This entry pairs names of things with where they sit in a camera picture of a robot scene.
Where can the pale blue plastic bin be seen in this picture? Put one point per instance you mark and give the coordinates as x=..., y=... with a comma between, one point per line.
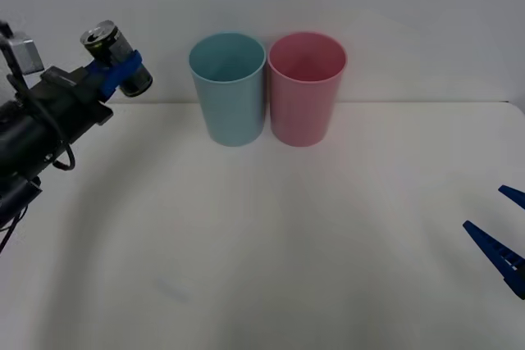
x=231, y=112

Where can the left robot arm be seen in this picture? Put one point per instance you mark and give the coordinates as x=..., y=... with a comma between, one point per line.
x=24, y=145

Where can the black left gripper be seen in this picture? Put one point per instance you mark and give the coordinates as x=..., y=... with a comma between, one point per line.
x=69, y=98

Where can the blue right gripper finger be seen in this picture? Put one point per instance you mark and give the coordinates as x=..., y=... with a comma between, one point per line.
x=514, y=195
x=498, y=253

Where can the pink plastic bin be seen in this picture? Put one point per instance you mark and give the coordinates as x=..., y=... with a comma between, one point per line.
x=301, y=114

